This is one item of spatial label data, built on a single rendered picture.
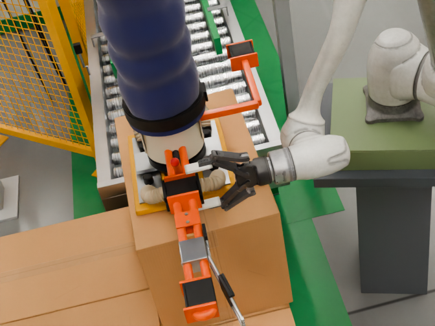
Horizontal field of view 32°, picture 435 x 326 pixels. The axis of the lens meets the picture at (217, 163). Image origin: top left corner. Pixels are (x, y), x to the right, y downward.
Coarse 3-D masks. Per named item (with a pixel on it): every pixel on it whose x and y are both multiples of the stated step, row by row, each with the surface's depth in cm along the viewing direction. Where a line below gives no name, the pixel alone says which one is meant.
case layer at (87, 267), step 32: (64, 224) 269; (96, 224) 266; (128, 224) 264; (0, 256) 262; (32, 256) 260; (64, 256) 257; (96, 256) 255; (128, 256) 253; (0, 288) 251; (32, 288) 249; (64, 288) 247; (96, 288) 244; (128, 288) 242; (0, 320) 241; (32, 320) 239; (64, 320) 237; (96, 320) 235; (128, 320) 233; (160, 320) 234; (224, 320) 227; (256, 320) 225; (288, 320) 224
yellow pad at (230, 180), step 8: (216, 120) 231; (208, 128) 228; (216, 128) 227; (208, 136) 223; (224, 144) 222; (216, 168) 213; (200, 176) 213; (208, 176) 212; (232, 176) 211; (232, 184) 209; (208, 192) 208; (216, 192) 207; (224, 192) 207
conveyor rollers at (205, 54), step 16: (192, 0) 373; (208, 0) 368; (192, 16) 360; (192, 32) 354; (208, 32) 347; (224, 32) 347; (192, 48) 340; (208, 48) 340; (224, 48) 342; (208, 64) 327; (224, 64) 326; (112, 80) 332; (208, 80) 320; (224, 80) 320; (112, 96) 326; (240, 96) 307; (112, 112) 313; (112, 128) 305; (256, 128) 293; (112, 144) 298; (256, 144) 287
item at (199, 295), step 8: (184, 280) 169; (192, 280) 168; (200, 280) 168; (208, 280) 168; (184, 288) 167; (192, 288) 167; (200, 288) 166; (208, 288) 166; (184, 296) 165; (192, 296) 165; (200, 296) 165; (208, 296) 164; (192, 304) 164; (200, 304) 163; (208, 304) 163; (216, 304) 163; (184, 312) 163; (192, 312) 164; (192, 320) 165
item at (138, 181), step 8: (128, 136) 231; (128, 144) 229; (136, 144) 227; (136, 152) 224; (136, 176) 217; (144, 176) 212; (152, 176) 212; (160, 176) 215; (136, 184) 215; (144, 184) 213; (152, 184) 213; (160, 184) 212; (136, 192) 212; (136, 200) 210; (136, 208) 208; (144, 208) 207; (152, 208) 207; (160, 208) 207
